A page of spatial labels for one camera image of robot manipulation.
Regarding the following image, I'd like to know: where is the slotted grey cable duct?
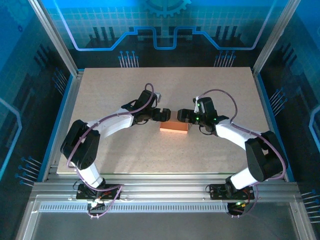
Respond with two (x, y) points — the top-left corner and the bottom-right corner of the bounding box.
(39, 203), (230, 214)

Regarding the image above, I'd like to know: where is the aluminium corner post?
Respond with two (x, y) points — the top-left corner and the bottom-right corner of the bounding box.
(27, 0), (85, 77)
(251, 0), (302, 76)

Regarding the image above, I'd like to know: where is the black round cable hub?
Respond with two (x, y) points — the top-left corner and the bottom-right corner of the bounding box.
(226, 201), (247, 219)

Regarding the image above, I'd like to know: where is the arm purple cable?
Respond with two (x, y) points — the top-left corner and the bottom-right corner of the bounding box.
(196, 89), (287, 219)
(65, 82), (155, 219)

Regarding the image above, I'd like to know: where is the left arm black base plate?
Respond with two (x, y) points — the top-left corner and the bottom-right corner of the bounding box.
(75, 183), (123, 201)

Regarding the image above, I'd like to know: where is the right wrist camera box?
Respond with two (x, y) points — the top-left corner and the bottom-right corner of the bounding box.
(193, 97), (205, 114)

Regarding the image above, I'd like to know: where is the aluminium frame cross rail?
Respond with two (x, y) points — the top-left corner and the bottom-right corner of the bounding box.
(31, 173), (301, 201)

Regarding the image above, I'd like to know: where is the aluminium side rail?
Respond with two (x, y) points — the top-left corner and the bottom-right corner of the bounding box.
(41, 69), (85, 182)
(251, 67), (288, 182)

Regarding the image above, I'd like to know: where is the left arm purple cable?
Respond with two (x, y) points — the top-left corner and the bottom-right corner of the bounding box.
(65, 82), (155, 219)

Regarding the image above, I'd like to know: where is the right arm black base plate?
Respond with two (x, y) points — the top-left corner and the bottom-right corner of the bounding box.
(208, 183), (256, 201)

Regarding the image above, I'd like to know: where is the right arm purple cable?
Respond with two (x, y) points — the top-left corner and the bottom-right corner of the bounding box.
(196, 89), (287, 219)

